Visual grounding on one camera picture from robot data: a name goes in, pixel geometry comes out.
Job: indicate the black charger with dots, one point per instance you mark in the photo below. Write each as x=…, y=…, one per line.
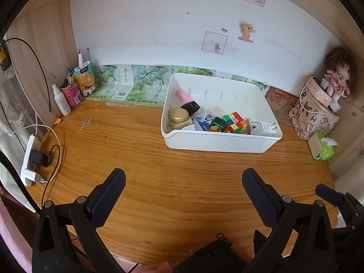
x=39, y=159

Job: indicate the white tag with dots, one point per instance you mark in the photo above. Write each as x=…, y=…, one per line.
x=335, y=106

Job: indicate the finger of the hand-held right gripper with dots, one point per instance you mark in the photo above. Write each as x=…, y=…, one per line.
x=330, y=195

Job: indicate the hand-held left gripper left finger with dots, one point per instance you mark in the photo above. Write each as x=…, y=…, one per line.
x=109, y=196

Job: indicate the yellow black device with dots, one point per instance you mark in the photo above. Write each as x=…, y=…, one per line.
x=2, y=55

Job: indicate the small orange item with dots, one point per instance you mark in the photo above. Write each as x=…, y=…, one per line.
x=57, y=120

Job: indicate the pink cloth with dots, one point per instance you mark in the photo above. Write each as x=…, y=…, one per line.
x=8, y=233

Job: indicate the black small case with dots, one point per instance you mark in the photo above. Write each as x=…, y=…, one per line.
x=192, y=108

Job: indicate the orange character wall sticker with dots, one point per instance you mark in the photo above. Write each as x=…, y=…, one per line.
x=246, y=31

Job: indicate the white spray bottle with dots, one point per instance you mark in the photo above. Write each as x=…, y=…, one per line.
x=62, y=101

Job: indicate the white plastic bin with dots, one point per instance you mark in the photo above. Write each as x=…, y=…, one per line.
x=221, y=145

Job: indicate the pink stick-shaped item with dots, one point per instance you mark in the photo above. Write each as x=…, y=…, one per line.
x=183, y=95

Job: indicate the white charger plug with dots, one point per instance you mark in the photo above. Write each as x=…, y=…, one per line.
x=266, y=130

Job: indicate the bundle of pens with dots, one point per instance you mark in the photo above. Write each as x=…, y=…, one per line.
x=69, y=78

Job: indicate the pink pen cup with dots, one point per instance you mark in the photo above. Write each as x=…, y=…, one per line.
x=71, y=96

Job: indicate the multicolour puzzle cube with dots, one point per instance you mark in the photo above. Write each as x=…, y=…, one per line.
x=236, y=122

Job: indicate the brown patterned paper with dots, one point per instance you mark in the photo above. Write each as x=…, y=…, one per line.
x=277, y=102

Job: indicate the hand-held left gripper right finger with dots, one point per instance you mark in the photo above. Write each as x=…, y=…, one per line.
x=258, y=197

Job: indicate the black zipper pouch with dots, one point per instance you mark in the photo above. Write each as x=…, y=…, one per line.
x=210, y=257

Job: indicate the brown-haired doll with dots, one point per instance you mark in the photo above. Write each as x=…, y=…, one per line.
x=338, y=72

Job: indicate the lace curtain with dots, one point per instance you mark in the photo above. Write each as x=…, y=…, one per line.
x=11, y=113

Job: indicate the white charger on strip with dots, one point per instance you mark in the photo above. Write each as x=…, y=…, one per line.
x=35, y=177

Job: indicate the person's left hand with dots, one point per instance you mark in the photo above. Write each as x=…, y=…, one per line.
x=153, y=268

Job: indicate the beige patterned bag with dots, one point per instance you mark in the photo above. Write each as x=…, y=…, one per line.
x=312, y=119

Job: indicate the round gold compact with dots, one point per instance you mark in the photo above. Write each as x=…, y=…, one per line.
x=178, y=115

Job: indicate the green printed backsplash paper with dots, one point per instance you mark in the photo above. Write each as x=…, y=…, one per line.
x=136, y=85

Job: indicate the white handheld game console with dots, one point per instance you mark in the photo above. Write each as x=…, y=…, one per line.
x=204, y=122

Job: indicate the orange juice carton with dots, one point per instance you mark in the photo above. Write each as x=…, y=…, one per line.
x=84, y=81

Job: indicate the clear plastic piece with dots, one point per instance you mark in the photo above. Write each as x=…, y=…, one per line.
x=215, y=111

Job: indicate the small toy figure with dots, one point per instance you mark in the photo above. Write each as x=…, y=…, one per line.
x=324, y=83

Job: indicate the green gold-capped perfume bottle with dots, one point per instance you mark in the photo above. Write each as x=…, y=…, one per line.
x=217, y=125

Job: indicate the pink round box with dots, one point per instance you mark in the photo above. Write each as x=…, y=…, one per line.
x=318, y=91

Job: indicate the green tissue pack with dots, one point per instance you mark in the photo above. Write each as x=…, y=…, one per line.
x=322, y=146

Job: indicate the pink paper wall sticker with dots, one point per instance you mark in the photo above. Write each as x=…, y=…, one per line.
x=214, y=42

